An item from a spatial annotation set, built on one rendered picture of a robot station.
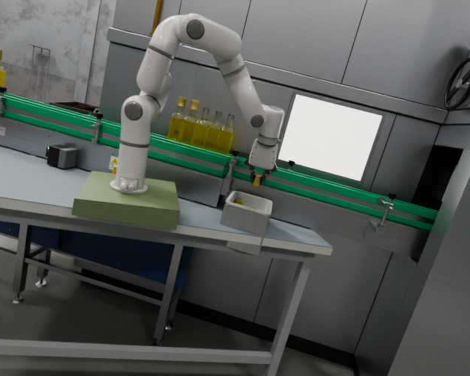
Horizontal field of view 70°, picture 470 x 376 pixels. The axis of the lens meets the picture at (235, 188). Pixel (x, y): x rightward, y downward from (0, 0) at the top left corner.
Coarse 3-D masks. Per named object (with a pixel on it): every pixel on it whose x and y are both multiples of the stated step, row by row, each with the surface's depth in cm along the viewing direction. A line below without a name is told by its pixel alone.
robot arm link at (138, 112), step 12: (132, 96) 106; (144, 96) 110; (132, 108) 105; (144, 108) 105; (156, 108) 113; (132, 120) 106; (144, 120) 107; (132, 132) 107; (144, 132) 109; (132, 144) 109; (144, 144) 110
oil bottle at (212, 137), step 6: (210, 126) 150; (216, 126) 149; (210, 132) 150; (216, 132) 150; (210, 138) 151; (216, 138) 150; (204, 144) 152; (210, 144) 151; (216, 144) 151; (210, 150) 152
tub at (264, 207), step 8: (232, 192) 138; (240, 192) 143; (232, 200) 136; (248, 200) 143; (256, 200) 143; (264, 200) 142; (240, 208) 123; (248, 208) 122; (256, 208) 143; (264, 208) 143
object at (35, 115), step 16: (16, 112) 150; (32, 112) 149; (48, 112) 148; (64, 128) 148; (80, 128) 147; (112, 128) 145; (112, 144) 146; (160, 144) 143; (176, 160) 143; (192, 160) 143; (208, 160) 141; (224, 160) 140
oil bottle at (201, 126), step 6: (198, 120) 150; (204, 120) 150; (198, 126) 150; (204, 126) 150; (198, 132) 151; (204, 132) 151; (192, 138) 152; (198, 138) 151; (204, 138) 151; (192, 144) 152; (198, 144) 152
